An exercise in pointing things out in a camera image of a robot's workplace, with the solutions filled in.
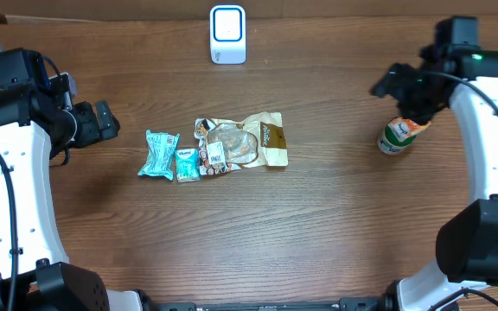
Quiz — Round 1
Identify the orange tissue pack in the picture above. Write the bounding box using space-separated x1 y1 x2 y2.
387 117 431 143

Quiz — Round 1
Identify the green lid seasoning jar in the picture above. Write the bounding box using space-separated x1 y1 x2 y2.
377 123 416 156

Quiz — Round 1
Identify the teal snack wrapper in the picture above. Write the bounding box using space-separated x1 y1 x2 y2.
137 130 180 181

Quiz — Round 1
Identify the teal tissue pack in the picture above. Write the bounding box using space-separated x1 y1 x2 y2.
175 149 201 183

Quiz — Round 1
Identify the brown white snack bag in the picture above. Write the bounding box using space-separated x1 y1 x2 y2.
194 111 289 176

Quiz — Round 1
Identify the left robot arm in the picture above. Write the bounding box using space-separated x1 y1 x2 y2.
0 48 152 310

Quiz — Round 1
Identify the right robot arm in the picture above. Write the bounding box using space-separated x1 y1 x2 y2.
371 16 498 310

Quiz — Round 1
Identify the white barcode scanner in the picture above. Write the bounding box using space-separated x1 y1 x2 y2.
209 4 246 65

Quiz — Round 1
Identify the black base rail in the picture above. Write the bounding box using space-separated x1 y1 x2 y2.
149 295 399 311

